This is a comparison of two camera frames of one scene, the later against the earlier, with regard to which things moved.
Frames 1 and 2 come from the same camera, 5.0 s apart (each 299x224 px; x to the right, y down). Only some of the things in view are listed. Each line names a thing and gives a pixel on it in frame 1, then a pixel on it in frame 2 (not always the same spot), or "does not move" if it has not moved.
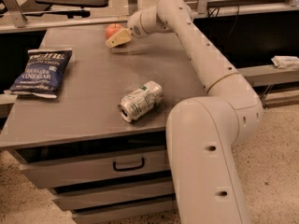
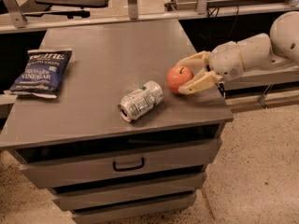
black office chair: [68, 1] does not move
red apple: [111, 29] to [177, 77]
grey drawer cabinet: [101, 146] does not move
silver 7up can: [140, 102] does not move
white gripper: [135, 27] to [224, 62]
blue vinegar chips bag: [41, 73] does not move
